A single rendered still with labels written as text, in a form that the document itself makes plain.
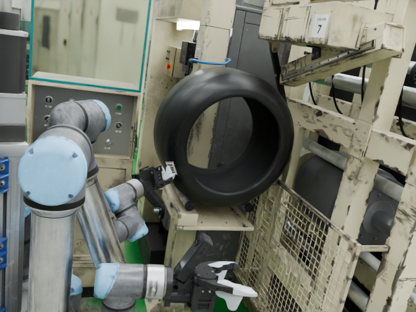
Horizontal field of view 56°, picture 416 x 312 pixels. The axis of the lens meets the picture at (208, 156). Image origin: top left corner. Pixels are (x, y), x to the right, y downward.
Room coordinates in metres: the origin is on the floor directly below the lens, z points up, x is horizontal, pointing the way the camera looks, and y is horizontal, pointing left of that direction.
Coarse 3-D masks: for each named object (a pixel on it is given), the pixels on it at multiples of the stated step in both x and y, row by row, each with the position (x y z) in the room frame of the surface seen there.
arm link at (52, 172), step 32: (64, 128) 0.78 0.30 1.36; (32, 160) 0.65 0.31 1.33; (64, 160) 0.66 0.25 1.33; (32, 192) 0.64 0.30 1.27; (64, 192) 0.66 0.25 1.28; (32, 224) 0.69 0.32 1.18; (64, 224) 0.69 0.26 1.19; (32, 256) 0.68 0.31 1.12; (64, 256) 0.70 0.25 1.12; (32, 288) 0.68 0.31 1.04; (64, 288) 0.70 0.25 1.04
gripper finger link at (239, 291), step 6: (222, 282) 0.77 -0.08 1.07; (228, 282) 0.77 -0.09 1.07; (234, 288) 0.75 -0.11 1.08; (240, 288) 0.75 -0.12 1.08; (246, 288) 0.76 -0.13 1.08; (216, 294) 0.77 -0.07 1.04; (222, 294) 0.76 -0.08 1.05; (228, 294) 0.76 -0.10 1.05; (234, 294) 0.75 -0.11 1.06; (240, 294) 0.75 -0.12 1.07; (246, 294) 0.75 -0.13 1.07; (252, 294) 0.75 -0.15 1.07; (228, 300) 0.76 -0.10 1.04; (234, 300) 0.75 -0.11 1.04; (240, 300) 0.75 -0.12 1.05; (228, 306) 0.75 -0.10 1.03; (234, 306) 0.75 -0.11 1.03
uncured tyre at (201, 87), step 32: (192, 96) 1.52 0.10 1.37; (224, 96) 1.54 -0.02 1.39; (256, 96) 1.58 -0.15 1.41; (160, 128) 1.56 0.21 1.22; (256, 128) 1.91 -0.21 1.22; (288, 128) 1.65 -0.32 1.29; (160, 160) 1.60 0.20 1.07; (256, 160) 1.89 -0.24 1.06; (192, 192) 1.52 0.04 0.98; (224, 192) 1.57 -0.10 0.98; (256, 192) 1.62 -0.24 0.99
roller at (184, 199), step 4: (172, 184) 1.80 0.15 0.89; (176, 188) 1.72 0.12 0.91; (176, 192) 1.70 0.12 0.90; (180, 192) 1.66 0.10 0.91; (180, 196) 1.64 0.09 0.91; (184, 196) 1.61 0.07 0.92; (184, 200) 1.58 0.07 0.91; (188, 200) 1.57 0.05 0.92; (192, 200) 1.59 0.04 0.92; (184, 204) 1.56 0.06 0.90; (188, 204) 1.55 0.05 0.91; (192, 204) 1.56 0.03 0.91; (188, 208) 1.55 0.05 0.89; (192, 208) 1.56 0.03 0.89
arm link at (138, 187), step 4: (132, 180) 1.30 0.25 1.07; (136, 180) 1.31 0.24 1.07; (132, 184) 1.28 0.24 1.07; (136, 184) 1.29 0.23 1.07; (140, 184) 1.30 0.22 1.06; (136, 188) 1.27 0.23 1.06; (140, 188) 1.29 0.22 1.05; (136, 192) 1.33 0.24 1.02; (140, 192) 1.28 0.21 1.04; (140, 196) 1.29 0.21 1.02; (136, 200) 1.29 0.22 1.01
